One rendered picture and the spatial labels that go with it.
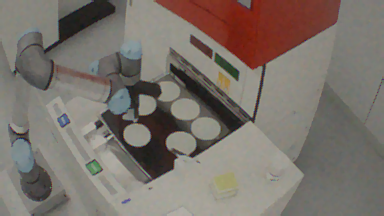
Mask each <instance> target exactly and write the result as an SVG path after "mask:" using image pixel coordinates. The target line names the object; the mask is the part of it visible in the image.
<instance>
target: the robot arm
mask: <svg viewBox="0 0 384 216"><path fill-rule="evenodd" d="M142 49H143V46H142V43H140V41H138V40H128V41H127V42H125V43H124V44H123V45H122V46H121V49H120V51H117V52H115V53H112V54H111V55H109V56H106V57H102V58H99V59H98V60H97V61H95V62H92V63H91V64H90V66H89V70H90V72H89V73H87V72H85V71H84V72H83V71H80V70H76V69H74V68H73V69H72V68H70V67H68V68H67V67H66V66H62V65H58V64H55V62H54V60H51V59H49V58H48V57H46V56H45V54H44V47H43V36H42V33H41V31H40V29H38V28H37V27H30V28H28V29H27V30H25V31H24V32H22V34H21V35H20V37H19V38H18V42H17V55H16V60H15V70H16V71H17V72H16V80H15V90H14V96H13V114H12V115H11V117H10V119H9V122H8V133H9V138H10V142H11V148H12V149H11V156H12V159H13V163H14V165H15V166H16V167H17V169H18V171H19V174H20V175H21V178H22V184H23V186H24V189H25V190H26V192H27V193H28V194H30V195H31V196H33V197H37V198H38V197H39V198H40V197H43V196H44V195H45V194H46V193H47V191H48V188H49V187H48V186H49V184H48V179H47V177H46V175H45V174H44V172H43V171H42V170H41V169H40V168H39V167H38V164H37V162H36V159H35V158H34V154H33V150H32V147H31V142H30V138H29V127H30V125H29V120H28V118H27V115H28V106H29V97H30V89H31V85H32V86H33V87H36V88H37V89H41V90H43V91H46V90H48V89H53V90H55V91H60V92H63V93H68V94H71V95H74V96H79V97H82V98H85V99H87V100H91V101H97V102H100V103H104V104H107V105H108V108H109V109H110V110H111V113H113V114H121V113H123V112H128V113H127V114H125V115H123V119H127V120H133V122H136V121H137V119H138V118H139V107H140V101H139V95H140V94H144V95H148V96H152V97H156V98H159V97H160V95H161V94H162V91H161V87H160V85H159V84H155V83H151V82H147V81H143V80H141V62H142V56H143V53H142ZM119 74H120V75H119Z"/></svg>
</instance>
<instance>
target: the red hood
mask: <svg viewBox="0 0 384 216"><path fill-rule="evenodd" d="M153 1H154V2H156V3H159V5H161V6H164V8H167V9H168V10H170V11H171V12H173V13H174V14H177V15H178V16H179V17H181V18H182V19H183V20H186V21H187V22H188V23H191V24H192V25H193V26H195V27H197V28H198V29H200V30H201V31H202V32H203V33H206V34H207V35H208V36H210V37H211V38H212V39H213V40H215V41H216V42H217V43H218V44H220V45H222V46H223V47H225V48H226V49H227V50H228V51H230V52H231V53H232V54H233V55H235V56H236V57H238V58H239V59H240V60H241V61H242V62H243V63H244V64H245V65H246V66H247V67H248V68H250V69H251V70H254V69H256V68H257V67H260V66H262V65H263V64H265V63H267V62H269V60H273V59H274V58H275V57H278V56H279V55H281V54H283V53H285V52H286V51H287V50H288V51H289V49H292V48H293V47H295V46H296V45H298V44H301V42H304V41H305V40H308V39H309V38H310V37H312V36H314V35H316V34H318V33H320V32H322V31H323V30H325V29H327V28H329V27H330V26H332V25H333V24H336V23H337V20H338V14H339V10H340V9H339V8H340V4H341V3H340V2H341V0H153Z"/></svg>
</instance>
